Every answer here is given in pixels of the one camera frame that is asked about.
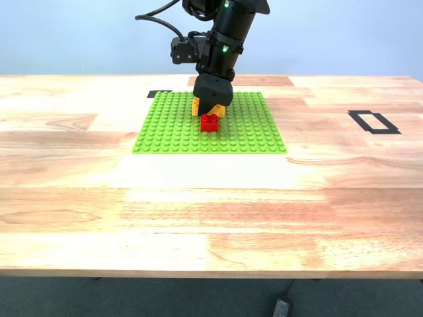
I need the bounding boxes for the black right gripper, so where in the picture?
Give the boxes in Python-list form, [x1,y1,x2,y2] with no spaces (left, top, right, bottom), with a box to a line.
[192,61,237,116]

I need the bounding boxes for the yellow toy brick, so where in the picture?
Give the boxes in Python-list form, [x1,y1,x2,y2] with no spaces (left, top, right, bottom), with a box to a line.
[191,96,227,119]

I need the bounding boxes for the red toy brick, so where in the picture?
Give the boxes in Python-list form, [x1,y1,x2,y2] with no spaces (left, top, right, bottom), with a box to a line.
[200,113,221,134]

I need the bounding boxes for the green studded baseplate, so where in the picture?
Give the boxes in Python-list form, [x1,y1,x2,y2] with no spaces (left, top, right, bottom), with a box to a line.
[131,90,288,155]

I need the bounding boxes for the black rectangle tape outline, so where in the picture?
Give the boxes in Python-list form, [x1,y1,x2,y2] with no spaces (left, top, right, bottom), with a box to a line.
[347,110,403,135]

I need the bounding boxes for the black power adapter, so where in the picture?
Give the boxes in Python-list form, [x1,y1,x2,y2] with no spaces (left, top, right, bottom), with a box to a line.
[273,299,293,317]

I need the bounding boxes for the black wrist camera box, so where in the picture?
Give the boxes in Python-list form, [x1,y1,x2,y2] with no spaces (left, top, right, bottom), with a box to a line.
[170,35,201,65]

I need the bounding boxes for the black camera usb cable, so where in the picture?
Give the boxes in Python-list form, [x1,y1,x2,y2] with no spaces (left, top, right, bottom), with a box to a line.
[134,0,186,42]

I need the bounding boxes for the black power adapter cord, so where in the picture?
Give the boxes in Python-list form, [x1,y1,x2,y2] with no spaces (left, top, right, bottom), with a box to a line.
[282,279,295,301]

